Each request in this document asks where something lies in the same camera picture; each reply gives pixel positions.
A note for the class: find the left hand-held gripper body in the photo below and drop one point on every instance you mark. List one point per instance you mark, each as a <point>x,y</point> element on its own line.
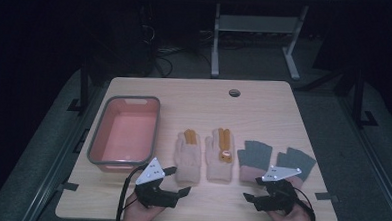
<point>151,172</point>

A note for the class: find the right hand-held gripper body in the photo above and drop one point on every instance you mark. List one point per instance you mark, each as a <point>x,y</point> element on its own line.
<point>278,197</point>

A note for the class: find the beige glove with orange fingers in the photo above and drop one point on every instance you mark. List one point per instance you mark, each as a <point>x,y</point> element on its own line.
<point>187,160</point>

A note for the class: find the grey and pink fingerless glove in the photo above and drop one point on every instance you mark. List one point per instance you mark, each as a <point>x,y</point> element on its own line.
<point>298,158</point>
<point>253,154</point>

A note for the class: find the beige glove with animal face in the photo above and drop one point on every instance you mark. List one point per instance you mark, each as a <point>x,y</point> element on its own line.
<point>214,169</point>

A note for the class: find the pink basin with grey rim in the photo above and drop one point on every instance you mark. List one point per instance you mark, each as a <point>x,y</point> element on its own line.
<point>126,134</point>

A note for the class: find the person's left hand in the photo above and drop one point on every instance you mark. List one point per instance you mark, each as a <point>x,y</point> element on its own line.
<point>139,216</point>

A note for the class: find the black tape piece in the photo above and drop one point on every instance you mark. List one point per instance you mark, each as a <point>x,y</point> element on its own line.
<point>327,197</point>
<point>69,186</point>

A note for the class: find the black metal stand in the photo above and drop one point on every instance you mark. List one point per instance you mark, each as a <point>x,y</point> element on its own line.
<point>358,97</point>

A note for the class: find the grey metal desk frame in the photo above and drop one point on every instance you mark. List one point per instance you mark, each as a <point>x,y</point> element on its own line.
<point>254,23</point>

